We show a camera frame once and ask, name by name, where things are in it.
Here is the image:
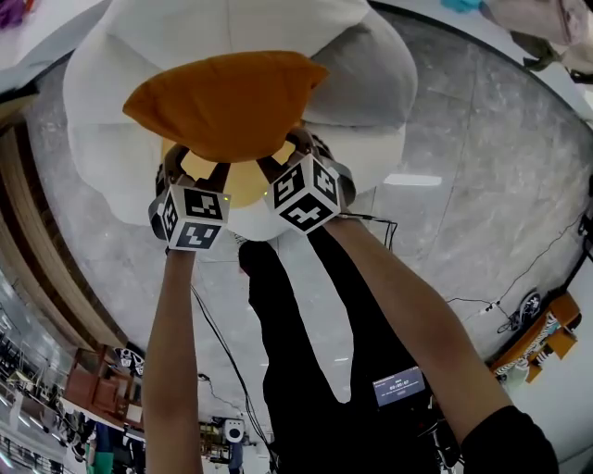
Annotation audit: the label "olive green cloth item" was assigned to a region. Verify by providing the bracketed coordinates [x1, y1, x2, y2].
[508, 31, 563, 71]

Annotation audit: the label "thin black floor cable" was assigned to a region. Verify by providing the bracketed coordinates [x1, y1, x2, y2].
[445, 217, 586, 325]

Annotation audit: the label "small display screen device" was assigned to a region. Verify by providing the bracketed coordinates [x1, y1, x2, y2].
[372, 365, 427, 409]

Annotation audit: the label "black white patterned bag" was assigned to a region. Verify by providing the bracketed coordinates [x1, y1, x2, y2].
[112, 343, 146, 377]

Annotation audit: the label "person's black sleeve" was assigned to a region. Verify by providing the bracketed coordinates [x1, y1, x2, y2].
[459, 405, 561, 474]

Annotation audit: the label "purple cloth item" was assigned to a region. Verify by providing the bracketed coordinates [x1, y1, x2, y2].
[0, 0, 32, 30]

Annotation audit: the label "orange cushion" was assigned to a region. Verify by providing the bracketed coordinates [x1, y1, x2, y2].
[121, 49, 330, 164]

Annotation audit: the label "orange zebra striped stool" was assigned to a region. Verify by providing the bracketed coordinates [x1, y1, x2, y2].
[489, 291, 583, 384]

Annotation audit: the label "teal cloth item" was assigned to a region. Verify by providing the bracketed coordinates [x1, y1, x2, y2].
[439, 0, 484, 13]

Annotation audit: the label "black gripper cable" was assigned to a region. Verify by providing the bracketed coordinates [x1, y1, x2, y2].
[341, 211, 399, 252]
[189, 284, 281, 468]

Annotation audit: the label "brown wooden bench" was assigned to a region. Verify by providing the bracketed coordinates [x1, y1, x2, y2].
[0, 94, 129, 353]

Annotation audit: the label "person's black trousers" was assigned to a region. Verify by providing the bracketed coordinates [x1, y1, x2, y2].
[237, 225, 464, 474]

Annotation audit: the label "person's right forearm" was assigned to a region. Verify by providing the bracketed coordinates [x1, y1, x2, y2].
[318, 216, 516, 446]

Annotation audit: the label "white and grey seat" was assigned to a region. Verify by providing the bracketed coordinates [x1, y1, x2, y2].
[62, 0, 419, 243]

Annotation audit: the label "beige plush toy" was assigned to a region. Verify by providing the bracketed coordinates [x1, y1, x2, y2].
[480, 0, 593, 47]

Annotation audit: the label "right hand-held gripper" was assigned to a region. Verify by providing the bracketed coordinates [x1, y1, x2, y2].
[257, 127, 359, 236]

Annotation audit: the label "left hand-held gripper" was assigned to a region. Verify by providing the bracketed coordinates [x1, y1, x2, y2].
[147, 143, 233, 253]

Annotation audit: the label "white round faced machine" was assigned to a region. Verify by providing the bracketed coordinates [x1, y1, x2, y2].
[221, 416, 247, 444]

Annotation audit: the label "person's left forearm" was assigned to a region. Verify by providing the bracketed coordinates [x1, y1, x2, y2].
[140, 243, 233, 474]

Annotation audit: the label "round black white device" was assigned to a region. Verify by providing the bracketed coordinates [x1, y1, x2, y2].
[519, 291, 542, 321]

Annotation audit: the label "reddish brown cabinet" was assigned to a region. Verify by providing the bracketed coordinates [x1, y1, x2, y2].
[62, 355, 145, 430]

